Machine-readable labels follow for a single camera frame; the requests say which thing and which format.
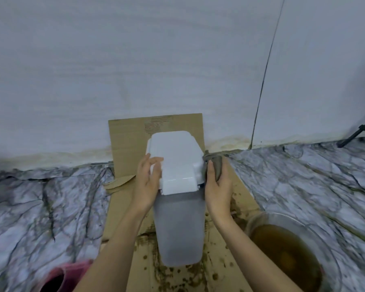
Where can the person's left hand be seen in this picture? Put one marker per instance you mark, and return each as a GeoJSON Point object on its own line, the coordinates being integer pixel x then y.
{"type": "Point", "coordinates": [144, 188]}

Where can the person's right hand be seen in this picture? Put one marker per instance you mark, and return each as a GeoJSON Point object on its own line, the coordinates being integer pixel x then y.
{"type": "Point", "coordinates": [220, 197]}

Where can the person's left thumb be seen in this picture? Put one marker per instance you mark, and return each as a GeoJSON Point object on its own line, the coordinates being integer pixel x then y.
{"type": "Point", "coordinates": [158, 182]}

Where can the person's right thumb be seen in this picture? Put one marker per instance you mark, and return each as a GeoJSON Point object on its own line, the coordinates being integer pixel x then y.
{"type": "Point", "coordinates": [211, 171]}

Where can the grey cleaning cloth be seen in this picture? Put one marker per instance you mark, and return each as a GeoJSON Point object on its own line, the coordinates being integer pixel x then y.
{"type": "Point", "coordinates": [218, 165]}

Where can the white lidded grey trash bin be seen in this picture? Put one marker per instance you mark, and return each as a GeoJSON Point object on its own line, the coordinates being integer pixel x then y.
{"type": "Point", "coordinates": [178, 161]}

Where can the person's left forearm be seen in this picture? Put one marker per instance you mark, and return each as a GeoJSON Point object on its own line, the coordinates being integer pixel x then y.
{"type": "Point", "coordinates": [115, 252]}

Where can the person's right forearm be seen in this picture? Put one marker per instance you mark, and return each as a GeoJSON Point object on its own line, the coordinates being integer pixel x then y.
{"type": "Point", "coordinates": [249, 258]}

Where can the brown cardboard sheet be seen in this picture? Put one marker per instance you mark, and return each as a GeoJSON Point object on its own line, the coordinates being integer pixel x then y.
{"type": "Point", "coordinates": [124, 133]}

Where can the brown dirty water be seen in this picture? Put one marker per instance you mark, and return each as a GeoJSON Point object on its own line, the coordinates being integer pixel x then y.
{"type": "Point", "coordinates": [286, 255]}

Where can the pink slipper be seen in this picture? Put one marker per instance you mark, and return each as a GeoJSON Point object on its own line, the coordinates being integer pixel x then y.
{"type": "Point", "coordinates": [70, 270]}

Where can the clear glass bowl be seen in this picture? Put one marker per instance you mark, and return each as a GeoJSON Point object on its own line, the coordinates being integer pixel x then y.
{"type": "Point", "coordinates": [330, 258]}

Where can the black tripod leg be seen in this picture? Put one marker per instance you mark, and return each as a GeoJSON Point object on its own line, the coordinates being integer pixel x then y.
{"type": "Point", "coordinates": [360, 129]}

